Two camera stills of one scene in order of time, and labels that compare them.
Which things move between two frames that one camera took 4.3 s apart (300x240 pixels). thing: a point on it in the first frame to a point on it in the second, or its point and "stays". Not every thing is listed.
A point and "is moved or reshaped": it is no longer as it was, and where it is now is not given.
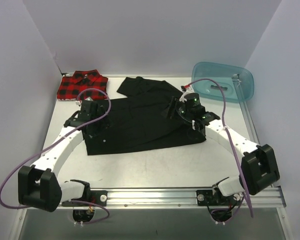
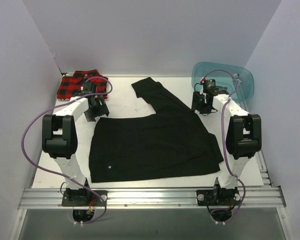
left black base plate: (98, 197) stays
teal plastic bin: (224, 82) stays
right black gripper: (173, 109) to (200, 105)
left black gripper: (97, 122) to (97, 109)
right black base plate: (206, 197) stays
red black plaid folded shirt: (83, 84) stays
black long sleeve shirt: (137, 121) is moved or reshaped
